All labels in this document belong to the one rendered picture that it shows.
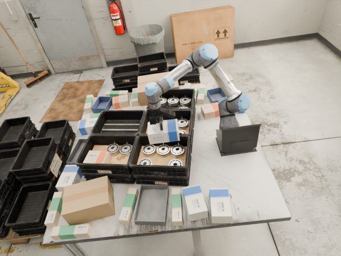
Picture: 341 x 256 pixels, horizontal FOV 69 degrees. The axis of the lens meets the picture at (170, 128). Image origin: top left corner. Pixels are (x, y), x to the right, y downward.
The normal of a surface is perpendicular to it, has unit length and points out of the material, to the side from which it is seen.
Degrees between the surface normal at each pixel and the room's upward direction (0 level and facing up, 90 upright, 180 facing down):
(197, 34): 79
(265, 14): 90
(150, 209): 0
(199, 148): 0
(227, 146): 90
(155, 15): 90
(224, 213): 0
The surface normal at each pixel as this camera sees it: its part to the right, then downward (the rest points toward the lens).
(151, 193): -0.12, -0.72
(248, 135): 0.08, 0.67
